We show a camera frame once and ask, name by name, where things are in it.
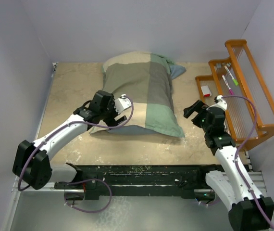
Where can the orange wooden tiered rack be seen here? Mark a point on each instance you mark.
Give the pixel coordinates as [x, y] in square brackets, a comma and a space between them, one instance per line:
[251, 111]

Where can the patchwork green beige pillowcase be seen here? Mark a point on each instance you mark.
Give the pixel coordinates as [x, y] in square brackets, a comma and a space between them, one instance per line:
[147, 79]

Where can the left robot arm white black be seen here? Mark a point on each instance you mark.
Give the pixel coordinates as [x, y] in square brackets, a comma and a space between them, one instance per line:
[32, 160]

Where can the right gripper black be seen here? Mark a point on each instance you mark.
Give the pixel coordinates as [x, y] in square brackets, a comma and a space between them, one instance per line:
[198, 116]

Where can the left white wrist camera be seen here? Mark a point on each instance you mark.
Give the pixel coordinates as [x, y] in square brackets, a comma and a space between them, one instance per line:
[121, 104]

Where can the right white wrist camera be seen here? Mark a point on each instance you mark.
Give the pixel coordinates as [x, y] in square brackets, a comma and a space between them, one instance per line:
[220, 103]

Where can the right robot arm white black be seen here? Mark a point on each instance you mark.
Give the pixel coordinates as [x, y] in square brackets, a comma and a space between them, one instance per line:
[248, 209]

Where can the green capped marker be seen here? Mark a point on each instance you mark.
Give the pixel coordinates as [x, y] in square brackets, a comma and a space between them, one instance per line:
[231, 75]

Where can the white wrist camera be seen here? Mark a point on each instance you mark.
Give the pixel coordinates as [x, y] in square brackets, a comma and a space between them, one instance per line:
[220, 103]
[121, 104]

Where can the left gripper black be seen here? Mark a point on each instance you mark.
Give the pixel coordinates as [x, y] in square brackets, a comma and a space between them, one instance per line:
[113, 118]

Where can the pink capped marker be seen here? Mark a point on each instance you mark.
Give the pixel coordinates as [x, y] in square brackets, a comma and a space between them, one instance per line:
[227, 85]

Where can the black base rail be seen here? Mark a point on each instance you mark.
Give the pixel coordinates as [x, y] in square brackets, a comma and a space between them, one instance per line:
[184, 181]

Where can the white red small box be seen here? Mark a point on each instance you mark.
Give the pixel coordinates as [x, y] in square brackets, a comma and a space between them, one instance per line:
[206, 92]

